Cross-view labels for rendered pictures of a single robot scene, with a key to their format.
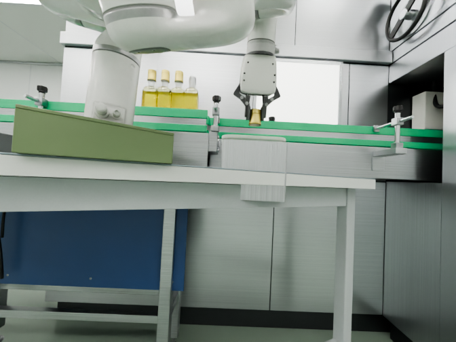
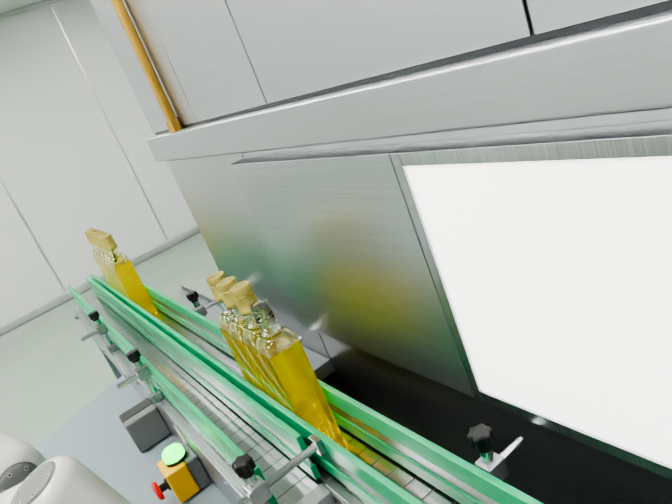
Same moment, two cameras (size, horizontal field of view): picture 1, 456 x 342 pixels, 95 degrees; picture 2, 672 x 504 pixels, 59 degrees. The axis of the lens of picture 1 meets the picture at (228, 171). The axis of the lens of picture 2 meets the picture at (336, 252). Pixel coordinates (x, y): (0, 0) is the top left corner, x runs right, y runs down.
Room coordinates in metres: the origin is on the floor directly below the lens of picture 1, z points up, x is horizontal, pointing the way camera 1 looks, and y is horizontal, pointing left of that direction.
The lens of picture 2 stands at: (0.62, -0.65, 1.46)
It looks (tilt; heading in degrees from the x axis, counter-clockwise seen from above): 19 degrees down; 64
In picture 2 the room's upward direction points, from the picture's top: 22 degrees counter-clockwise
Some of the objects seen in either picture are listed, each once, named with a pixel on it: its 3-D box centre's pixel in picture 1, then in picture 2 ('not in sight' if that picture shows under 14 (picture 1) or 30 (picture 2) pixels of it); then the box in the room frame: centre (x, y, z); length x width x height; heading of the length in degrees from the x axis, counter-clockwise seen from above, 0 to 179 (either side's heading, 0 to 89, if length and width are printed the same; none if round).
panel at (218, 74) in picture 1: (249, 91); (432, 276); (1.01, -0.08, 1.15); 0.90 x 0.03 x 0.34; 91
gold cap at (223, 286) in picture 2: (165, 76); (230, 292); (0.87, 0.28, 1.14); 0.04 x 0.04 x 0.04
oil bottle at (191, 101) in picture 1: (190, 113); (296, 385); (0.87, 0.17, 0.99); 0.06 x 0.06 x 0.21; 2
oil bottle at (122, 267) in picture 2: not in sight; (126, 275); (0.85, 1.27, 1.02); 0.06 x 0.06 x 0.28; 1
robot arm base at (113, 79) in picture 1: (112, 94); not in sight; (0.45, 0.26, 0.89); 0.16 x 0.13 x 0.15; 29
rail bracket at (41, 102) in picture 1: (34, 103); (135, 382); (0.69, 0.65, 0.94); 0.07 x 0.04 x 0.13; 1
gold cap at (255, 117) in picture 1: (254, 117); not in sight; (0.61, -0.07, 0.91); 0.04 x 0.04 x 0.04
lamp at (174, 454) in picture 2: not in sight; (173, 453); (0.67, 0.48, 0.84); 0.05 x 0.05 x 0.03
